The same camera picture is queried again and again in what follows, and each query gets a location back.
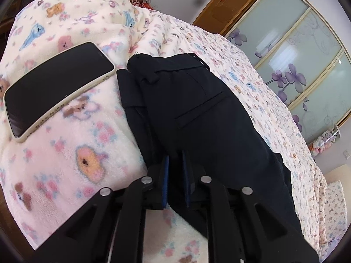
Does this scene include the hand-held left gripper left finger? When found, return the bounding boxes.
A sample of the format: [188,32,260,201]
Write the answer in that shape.
[30,155,172,263]

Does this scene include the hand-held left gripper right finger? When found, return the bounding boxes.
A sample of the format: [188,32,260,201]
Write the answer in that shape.
[181,151,320,263]

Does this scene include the black pants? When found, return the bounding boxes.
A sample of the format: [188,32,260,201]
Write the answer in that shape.
[116,52,303,242]

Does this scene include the bear printed fleece blanket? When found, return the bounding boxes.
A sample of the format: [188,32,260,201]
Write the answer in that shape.
[0,0,327,263]

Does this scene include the clear tube of plush toys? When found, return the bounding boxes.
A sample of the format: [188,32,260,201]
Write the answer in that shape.
[307,124,340,156]

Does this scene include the black smartphone in cream case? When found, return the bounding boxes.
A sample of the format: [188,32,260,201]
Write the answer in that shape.
[4,42,115,143]

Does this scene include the bear printed pillow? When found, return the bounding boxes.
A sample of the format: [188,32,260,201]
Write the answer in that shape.
[323,180,349,243]

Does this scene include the cream headboard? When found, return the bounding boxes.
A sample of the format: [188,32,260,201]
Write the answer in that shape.
[325,164,351,187]

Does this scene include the floral glass sliding wardrobe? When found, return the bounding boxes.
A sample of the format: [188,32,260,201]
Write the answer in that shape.
[225,0,351,148]

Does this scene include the wooden door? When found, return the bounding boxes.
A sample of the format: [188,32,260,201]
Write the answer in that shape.
[192,0,260,35]

